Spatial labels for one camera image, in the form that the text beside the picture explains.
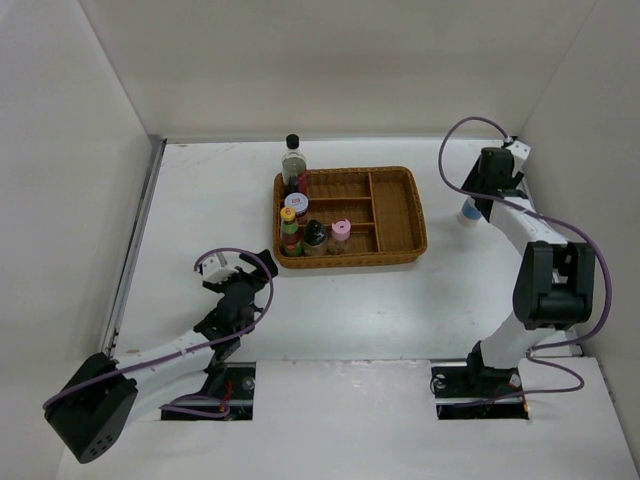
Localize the red green sauce bottle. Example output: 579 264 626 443
280 206 303 257

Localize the white blue cylindrical shaker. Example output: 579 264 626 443
457 197 482 228

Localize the black cap pepper shaker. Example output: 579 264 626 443
302 219 328 257

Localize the small jar white lid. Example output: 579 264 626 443
284 192 309 225

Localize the pink cap spice shaker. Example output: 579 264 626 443
328 218 352 255

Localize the dark soy sauce bottle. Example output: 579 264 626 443
281 134 307 195

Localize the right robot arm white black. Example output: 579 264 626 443
462 147 596 396

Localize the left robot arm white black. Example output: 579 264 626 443
43 248 278 464

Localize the brown wicker divided basket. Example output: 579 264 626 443
272 166 428 270

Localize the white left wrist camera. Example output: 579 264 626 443
194 253 237 284

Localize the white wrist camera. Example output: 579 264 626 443
503 140 531 164
194 253 237 284

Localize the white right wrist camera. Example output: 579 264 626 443
503 140 531 164

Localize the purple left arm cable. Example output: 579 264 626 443
42 246 278 421

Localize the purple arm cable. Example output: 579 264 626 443
437 116 613 406
42 246 278 421

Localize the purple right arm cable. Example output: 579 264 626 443
437 116 613 406

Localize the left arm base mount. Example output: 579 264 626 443
160 362 257 422

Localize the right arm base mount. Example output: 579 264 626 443
429 349 529 420

